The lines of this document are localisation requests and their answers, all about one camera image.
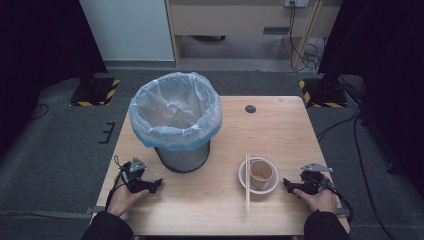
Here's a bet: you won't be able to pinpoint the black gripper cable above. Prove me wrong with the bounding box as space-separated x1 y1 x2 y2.
328 184 355 224
105 170 127 212

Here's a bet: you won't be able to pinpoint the wooden chopstick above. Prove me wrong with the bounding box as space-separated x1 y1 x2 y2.
247 153 251 213
244 153 249 214

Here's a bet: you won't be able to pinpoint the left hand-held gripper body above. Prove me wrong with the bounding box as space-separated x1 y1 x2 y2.
119 156 149 195

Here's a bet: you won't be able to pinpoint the metal mesh trash bin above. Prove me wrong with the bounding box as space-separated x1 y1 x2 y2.
154 139 212 174

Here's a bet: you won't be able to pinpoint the person's right hand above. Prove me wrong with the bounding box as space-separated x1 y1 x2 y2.
292 186 340 213

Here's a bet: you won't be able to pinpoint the black stand base striped tape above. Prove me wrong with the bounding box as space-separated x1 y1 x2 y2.
298 78 349 109
69 77 121 107

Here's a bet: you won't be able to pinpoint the black floor cable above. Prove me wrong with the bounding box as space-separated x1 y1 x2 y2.
352 113 398 240
315 112 363 143
30 102 51 121

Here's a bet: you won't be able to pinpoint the white bowl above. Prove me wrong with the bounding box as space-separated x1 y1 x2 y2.
237 156 280 196

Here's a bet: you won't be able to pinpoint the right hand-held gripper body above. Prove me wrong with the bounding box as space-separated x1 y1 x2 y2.
299 162 334 196

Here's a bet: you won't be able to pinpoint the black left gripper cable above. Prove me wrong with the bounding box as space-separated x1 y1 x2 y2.
105 170 127 212

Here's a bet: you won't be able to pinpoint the translucent blue-white trash bag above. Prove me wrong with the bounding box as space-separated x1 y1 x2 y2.
128 71 223 152

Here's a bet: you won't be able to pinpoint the person's left hand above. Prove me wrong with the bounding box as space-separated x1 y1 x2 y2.
106 182 151 218

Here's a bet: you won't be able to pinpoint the black cables at cabinet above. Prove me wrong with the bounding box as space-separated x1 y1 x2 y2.
287 1 322 73

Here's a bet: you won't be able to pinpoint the white wall power outlet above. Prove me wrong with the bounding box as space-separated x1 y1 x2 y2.
283 0 310 9

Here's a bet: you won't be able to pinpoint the brown paper cup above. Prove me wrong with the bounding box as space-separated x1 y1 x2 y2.
249 159 275 191

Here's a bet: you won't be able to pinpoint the dark curtain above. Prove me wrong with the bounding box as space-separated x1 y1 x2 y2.
0 0 108 158
318 0 424 189

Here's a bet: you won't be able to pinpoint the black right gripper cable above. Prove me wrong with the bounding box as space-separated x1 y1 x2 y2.
328 184 355 224

